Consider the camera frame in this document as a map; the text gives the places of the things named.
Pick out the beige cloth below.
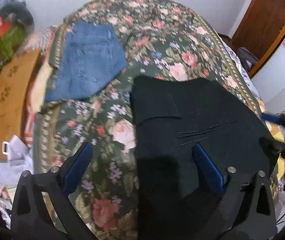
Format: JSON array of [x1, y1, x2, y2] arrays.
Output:
[[29, 62, 54, 113]]

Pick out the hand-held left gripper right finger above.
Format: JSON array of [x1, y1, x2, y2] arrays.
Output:
[[192, 144, 278, 240]]

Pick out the white cloth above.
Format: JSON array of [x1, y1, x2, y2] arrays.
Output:
[[0, 135, 34, 186]]

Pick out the black pants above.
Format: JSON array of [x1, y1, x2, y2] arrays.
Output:
[[130, 75, 277, 240]]

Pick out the striped cloth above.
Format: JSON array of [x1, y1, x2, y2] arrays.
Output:
[[24, 26, 66, 148]]

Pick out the floral blanket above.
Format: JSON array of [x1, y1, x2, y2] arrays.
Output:
[[32, 0, 270, 240]]

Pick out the wooden door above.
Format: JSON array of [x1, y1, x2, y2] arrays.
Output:
[[231, 0, 285, 78]]

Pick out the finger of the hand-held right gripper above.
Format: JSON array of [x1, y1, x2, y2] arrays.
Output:
[[259, 135, 285, 156], [261, 114, 285, 130]]

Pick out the blue jeans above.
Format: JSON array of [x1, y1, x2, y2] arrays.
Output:
[[44, 22, 128, 102]]

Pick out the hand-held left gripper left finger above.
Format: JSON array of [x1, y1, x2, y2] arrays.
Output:
[[10, 142, 95, 240]]

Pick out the gray cloth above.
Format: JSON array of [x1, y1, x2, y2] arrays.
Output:
[[238, 47, 259, 71]]

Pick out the orange box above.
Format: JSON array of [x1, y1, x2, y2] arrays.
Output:
[[0, 17, 12, 46]]

